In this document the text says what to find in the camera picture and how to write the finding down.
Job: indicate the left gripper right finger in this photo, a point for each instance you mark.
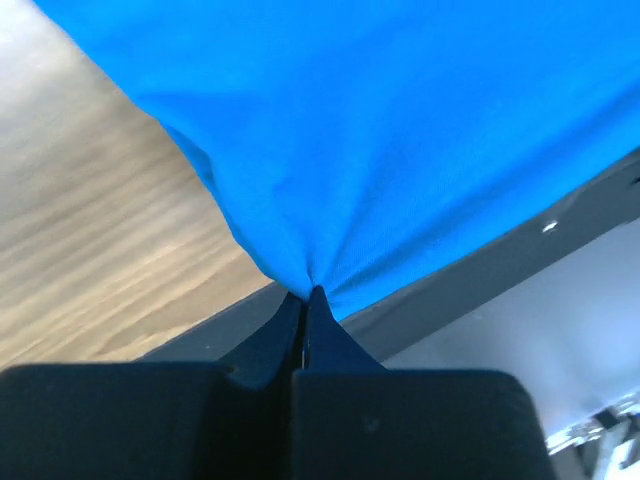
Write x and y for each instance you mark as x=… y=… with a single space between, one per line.
x=326 y=344

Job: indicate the aluminium frame rail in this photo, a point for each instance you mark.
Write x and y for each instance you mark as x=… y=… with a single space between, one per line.
x=604 y=446

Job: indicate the blue t-shirt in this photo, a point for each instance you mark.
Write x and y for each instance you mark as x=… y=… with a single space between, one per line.
x=363 y=145

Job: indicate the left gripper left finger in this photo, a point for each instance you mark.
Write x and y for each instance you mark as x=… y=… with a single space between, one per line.
x=268 y=356

